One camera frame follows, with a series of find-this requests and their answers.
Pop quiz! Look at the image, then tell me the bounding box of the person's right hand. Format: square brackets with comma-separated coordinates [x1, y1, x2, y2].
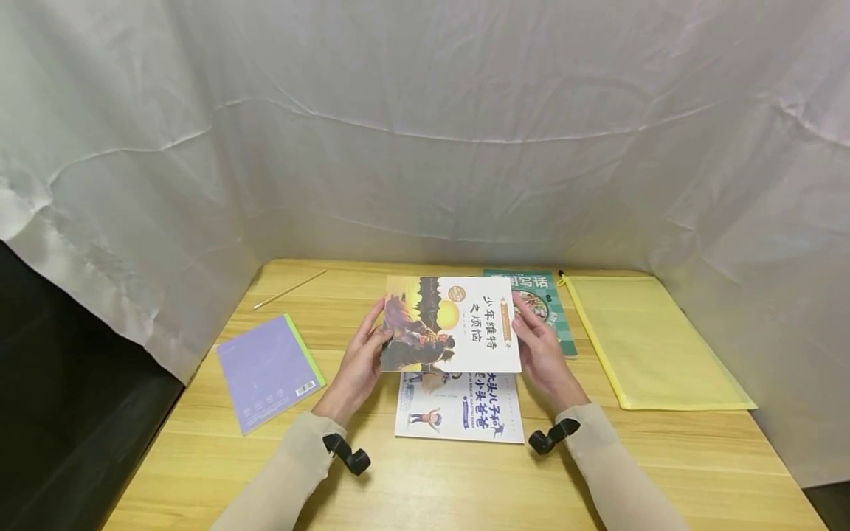
[511, 291, 591, 414]

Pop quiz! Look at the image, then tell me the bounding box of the person's left hand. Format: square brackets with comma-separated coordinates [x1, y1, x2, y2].
[312, 297, 394, 428]

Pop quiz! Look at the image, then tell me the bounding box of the book with yellow painted cover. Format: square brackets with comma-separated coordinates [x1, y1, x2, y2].
[380, 276, 523, 375]

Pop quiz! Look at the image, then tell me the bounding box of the person's right forearm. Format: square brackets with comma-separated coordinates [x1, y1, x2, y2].
[555, 403, 691, 531]

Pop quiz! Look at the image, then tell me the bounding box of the person's left forearm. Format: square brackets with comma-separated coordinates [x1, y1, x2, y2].
[210, 412, 348, 531]

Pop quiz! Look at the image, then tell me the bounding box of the green book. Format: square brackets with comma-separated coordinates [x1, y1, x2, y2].
[483, 268, 578, 359]

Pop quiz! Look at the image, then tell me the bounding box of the thin wooden stick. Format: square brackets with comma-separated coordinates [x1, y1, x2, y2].
[252, 269, 329, 311]

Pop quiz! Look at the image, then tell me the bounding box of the white book with cartoon figure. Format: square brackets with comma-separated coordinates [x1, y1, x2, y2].
[394, 371, 525, 445]

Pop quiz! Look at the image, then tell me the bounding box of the black wrist band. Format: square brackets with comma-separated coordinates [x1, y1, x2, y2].
[322, 433, 372, 477]
[528, 418, 581, 456]

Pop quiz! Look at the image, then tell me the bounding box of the purple notebook with green spine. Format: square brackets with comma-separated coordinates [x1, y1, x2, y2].
[215, 314, 327, 437]

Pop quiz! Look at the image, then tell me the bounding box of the yellow zip file pouch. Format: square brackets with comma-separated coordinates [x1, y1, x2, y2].
[558, 270, 758, 412]

